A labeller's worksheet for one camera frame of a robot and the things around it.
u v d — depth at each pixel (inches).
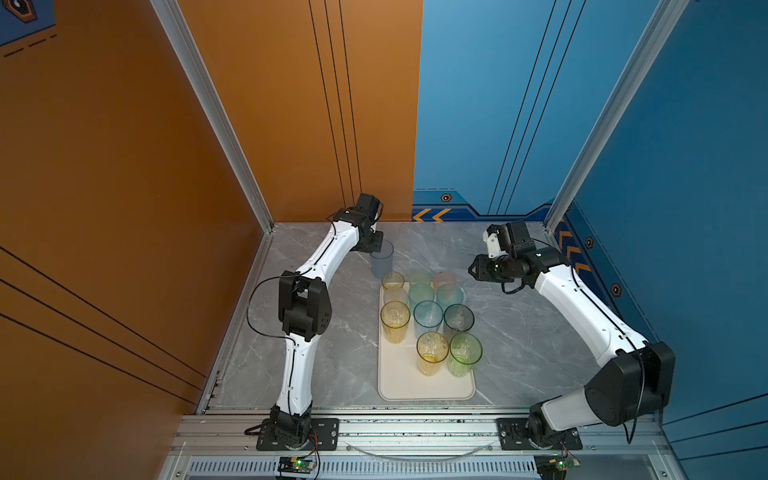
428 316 34.6
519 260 23.1
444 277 38.0
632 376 15.9
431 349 30.9
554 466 27.9
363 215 29.9
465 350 32.6
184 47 29.1
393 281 40.2
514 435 28.5
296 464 27.9
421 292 35.8
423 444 28.6
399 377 32.7
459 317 34.8
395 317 33.9
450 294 37.0
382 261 39.8
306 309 22.3
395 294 36.5
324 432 29.2
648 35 29.1
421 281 37.1
